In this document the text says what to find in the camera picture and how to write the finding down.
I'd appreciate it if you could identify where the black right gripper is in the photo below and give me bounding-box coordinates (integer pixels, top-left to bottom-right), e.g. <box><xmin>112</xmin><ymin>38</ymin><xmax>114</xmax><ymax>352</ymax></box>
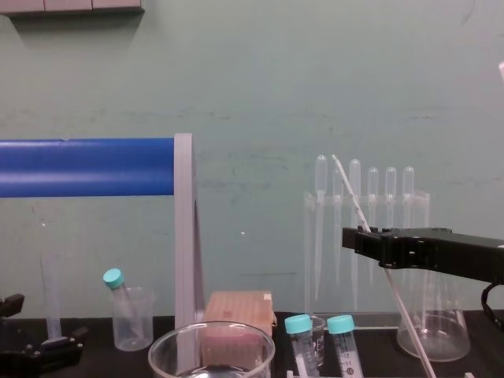
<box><xmin>341</xmin><ymin>225</ymin><xmax>504</xmax><ymax>284</ymax></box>

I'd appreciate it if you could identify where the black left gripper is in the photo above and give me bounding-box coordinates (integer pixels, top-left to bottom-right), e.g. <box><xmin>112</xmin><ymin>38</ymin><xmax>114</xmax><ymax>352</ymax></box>
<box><xmin>0</xmin><ymin>292</ymin><xmax>90</xmax><ymax>378</ymax></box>

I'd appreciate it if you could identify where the white glass thermometer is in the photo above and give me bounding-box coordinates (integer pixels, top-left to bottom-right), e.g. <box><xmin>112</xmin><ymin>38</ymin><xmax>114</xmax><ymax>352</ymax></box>
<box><xmin>332</xmin><ymin>154</ymin><xmax>437</xmax><ymax>378</ymax></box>

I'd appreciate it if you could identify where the clear acrylic pipette rack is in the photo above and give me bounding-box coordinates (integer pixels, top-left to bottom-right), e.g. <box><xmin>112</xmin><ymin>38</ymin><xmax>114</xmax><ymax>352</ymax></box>
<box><xmin>303</xmin><ymin>189</ymin><xmax>432</xmax><ymax>330</ymax></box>

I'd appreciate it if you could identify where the teal capped centrifuge tube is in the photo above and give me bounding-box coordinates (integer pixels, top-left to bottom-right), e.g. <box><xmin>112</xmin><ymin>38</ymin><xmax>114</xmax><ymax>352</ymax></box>
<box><xmin>102</xmin><ymin>268</ymin><xmax>145</xmax><ymax>340</ymax></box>
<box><xmin>326</xmin><ymin>313</ymin><xmax>361</xmax><ymax>378</ymax></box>
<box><xmin>283</xmin><ymin>313</ymin><xmax>317</xmax><ymax>378</ymax></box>

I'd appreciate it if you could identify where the small clear plastic beaker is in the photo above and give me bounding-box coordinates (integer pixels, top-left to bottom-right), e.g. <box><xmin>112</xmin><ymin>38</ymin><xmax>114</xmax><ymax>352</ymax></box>
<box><xmin>112</xmin><ymin>286</ymin><xmax>155</xmax><ymax>353</ymax></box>

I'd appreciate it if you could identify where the large clear glass beaker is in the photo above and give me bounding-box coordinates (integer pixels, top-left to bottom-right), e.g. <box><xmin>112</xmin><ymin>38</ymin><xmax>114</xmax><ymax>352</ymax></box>
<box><xmin>147</xmin><ymin>320</ymin><xmax>276</xmax><ymax>378</ymax></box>

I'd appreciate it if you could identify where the clear plastic graduated cylinder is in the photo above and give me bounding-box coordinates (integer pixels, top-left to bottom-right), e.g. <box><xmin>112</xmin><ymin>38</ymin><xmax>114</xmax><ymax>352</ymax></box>
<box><xmin>39</xmin><ymin>251</ymin><xmax>76</xmax><ymax>348</ymax></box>

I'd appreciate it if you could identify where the clear glass conical flask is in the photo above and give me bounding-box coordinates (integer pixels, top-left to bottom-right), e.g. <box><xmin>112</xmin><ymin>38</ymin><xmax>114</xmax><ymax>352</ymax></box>
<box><xmin>396</xmin><ymin>268</ymin><xmax>472</xmax><ymax>363</ymax></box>

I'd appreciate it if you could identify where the brown pipette tip box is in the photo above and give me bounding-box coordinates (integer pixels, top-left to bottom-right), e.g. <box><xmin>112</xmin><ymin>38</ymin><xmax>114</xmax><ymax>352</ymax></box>
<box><xmin>200</xmin><ymin>290</ymin><xmax>276</xmax><ymax>369</ymax></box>

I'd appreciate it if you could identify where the blue roll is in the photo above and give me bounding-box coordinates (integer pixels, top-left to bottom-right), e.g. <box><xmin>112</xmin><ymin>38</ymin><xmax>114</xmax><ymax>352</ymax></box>
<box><xmin>0</xmin><ymin>137</ymin><xmax>176</xmax><ymax>198</ymax></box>

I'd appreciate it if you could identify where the grey roll stand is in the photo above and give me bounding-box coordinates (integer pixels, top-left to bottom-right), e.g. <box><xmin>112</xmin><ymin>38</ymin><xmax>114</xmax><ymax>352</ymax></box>
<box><xmin>173</xmin><ymin>132</ymin><xmax>207</xmax><ymax>364</ymax></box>

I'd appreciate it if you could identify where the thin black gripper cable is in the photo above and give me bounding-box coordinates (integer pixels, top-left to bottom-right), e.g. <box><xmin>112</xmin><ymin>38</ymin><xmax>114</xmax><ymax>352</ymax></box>
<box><xmin>480</xmin><ymin>280</ymin><xmax>504</xmax><ymax>317</ymax></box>

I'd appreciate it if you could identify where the grey wall shelf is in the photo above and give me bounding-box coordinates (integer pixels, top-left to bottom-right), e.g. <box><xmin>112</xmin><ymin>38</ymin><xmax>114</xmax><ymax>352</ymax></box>
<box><xmin>0</xmin><ymin>0</ymin><xmax>146</xmax><ymax>18</ymax></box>

